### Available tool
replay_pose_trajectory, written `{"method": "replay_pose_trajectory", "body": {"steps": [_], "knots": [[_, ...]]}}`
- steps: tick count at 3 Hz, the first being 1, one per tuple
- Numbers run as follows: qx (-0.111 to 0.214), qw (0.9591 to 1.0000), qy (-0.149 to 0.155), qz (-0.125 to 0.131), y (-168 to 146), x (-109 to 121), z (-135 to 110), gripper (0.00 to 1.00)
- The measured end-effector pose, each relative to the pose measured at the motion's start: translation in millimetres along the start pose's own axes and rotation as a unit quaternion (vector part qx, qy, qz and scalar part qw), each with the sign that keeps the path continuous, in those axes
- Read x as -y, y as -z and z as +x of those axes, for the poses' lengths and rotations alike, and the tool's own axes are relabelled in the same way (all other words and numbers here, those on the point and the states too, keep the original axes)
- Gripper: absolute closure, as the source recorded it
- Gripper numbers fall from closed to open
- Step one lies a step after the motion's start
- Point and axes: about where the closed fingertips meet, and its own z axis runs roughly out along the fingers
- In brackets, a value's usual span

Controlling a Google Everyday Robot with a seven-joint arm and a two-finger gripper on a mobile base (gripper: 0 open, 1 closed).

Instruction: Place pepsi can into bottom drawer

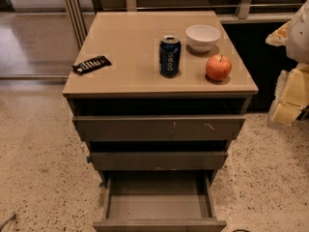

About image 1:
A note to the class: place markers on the red apple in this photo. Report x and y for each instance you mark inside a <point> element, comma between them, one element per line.
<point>218,67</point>

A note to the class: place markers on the bottom grey open drawer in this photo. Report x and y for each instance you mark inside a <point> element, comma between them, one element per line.
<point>158,201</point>

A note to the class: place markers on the middle grey drawer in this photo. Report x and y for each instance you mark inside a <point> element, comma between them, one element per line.
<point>158,161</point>

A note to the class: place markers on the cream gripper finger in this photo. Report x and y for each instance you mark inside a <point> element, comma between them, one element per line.
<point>285,114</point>

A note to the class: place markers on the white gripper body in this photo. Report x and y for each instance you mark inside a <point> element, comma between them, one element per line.
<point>298,36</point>

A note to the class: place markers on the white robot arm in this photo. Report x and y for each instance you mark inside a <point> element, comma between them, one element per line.
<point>294,35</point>

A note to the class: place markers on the black snack bar wrapper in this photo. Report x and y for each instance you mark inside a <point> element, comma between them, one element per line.
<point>91,65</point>

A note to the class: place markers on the blue pepsi can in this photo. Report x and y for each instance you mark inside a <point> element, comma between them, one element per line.
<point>169,55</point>

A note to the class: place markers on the top grey drawer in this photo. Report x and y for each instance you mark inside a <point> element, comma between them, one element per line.
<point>159,128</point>

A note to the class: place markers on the grey drawer cabinet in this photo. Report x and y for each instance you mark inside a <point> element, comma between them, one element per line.
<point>134,86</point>

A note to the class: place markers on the white ceramic bowl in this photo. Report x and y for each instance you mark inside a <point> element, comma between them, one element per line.
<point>202,38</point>

